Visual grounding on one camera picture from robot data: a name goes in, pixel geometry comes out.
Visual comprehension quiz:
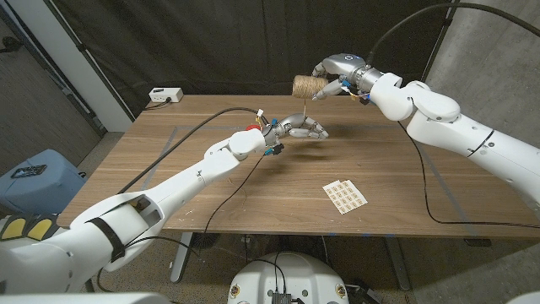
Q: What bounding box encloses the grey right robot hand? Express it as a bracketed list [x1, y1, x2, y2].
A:
[311, 53, 380, 101]

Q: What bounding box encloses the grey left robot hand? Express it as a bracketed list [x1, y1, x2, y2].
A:
[263, 112, 329, 145]

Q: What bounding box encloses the jute twine spool with strand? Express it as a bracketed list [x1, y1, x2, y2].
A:
[227, 74, 329, 208]

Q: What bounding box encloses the sticker sheet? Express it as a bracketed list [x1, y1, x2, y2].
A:
[322, 179, 369, 215]

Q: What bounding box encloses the black backdrop curtain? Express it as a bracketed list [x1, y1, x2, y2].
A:
[44, 0, 459, 119]

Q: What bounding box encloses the black backdrop stand pole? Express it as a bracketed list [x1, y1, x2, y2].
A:
[416, 0, 461, 97]
[41, 0, 137, 122]

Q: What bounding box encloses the white power strip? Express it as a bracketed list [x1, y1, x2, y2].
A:
[148, 87, 184, 104]

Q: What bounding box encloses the black round ribbed object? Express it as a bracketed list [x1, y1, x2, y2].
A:
[192, 231, 221, 251]

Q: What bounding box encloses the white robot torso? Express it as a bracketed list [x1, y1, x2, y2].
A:
[227, 252, 350, 304]

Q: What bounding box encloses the grey tape outline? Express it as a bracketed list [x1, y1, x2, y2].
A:
[141, 125, 478, 237]

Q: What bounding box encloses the metal table leg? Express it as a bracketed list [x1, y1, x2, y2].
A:
[170, 231, 194, 284]
[384, 236, 413, 292]

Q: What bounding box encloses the blue plastic bin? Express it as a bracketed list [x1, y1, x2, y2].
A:
[0, 149, 88, 216]

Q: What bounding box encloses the yellow foot pedal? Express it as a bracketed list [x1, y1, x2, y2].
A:
[0, 215, 29, 242]
[25, 214, 59, 242]

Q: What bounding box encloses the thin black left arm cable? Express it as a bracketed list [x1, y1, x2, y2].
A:
[95, 154, 267, 295]

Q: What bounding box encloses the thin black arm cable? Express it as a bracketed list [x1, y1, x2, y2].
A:
[95, 154, 267, 295]
[397, 121, 540, 230]

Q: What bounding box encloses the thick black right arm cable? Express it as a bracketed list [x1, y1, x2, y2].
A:
[365, 2, 540, 64]

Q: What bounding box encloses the black power strip cable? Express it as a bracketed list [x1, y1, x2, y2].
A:
[143, 97, 173, 111]

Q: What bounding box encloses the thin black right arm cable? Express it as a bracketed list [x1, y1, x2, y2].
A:
[397, 121, 540, 230]

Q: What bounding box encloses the black torso cable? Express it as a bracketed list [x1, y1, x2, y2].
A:
[248, 252, 288, 295]

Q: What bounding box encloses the black door frame rail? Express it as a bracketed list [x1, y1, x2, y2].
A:
[0, 3, 107, 138]

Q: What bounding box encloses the black door handle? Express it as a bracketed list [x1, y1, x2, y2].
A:
[0, 36, 24, 54]

